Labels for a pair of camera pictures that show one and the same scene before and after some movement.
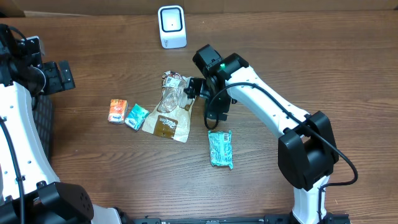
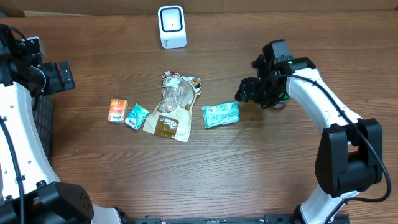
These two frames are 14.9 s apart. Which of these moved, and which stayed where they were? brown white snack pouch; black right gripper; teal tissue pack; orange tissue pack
Moved: black right gripper
Stayed: orange tissue pack; teal tissue pack; brown white snack pouch
